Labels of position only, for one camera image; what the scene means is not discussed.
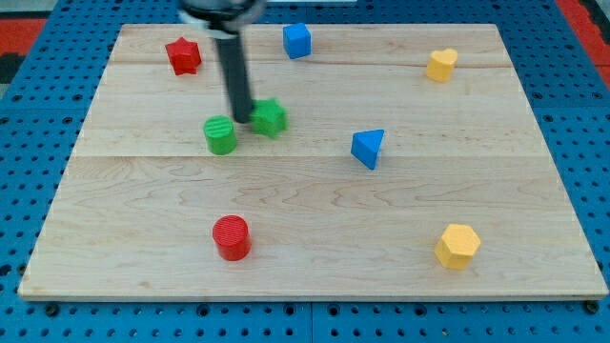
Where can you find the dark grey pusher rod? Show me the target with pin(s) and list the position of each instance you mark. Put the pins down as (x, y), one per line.
(231, 56)

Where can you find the red cylinder block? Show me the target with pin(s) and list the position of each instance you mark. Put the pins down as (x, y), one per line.
(232, 238)

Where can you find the green cylinder block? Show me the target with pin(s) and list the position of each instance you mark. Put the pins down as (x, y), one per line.
(220, 135)

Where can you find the blue cube block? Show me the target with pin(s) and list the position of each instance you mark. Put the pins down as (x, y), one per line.
(297, 40)

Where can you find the yellow hexagon block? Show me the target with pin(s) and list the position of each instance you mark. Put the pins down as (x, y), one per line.
(457, 246)

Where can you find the green star block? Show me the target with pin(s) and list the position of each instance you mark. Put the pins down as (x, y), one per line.
(268, 118)

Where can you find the red star block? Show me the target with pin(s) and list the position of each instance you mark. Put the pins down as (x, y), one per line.
(184, 56)

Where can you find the blue triangle block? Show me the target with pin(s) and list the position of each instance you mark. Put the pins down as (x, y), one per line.
(366, 146)

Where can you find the light wooden board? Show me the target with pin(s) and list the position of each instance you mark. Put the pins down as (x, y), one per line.
(133, 215)

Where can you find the yellow heart block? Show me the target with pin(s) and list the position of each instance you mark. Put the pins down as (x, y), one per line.
(441, 65)

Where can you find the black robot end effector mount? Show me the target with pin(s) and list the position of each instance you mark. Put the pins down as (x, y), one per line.
(227, 16)

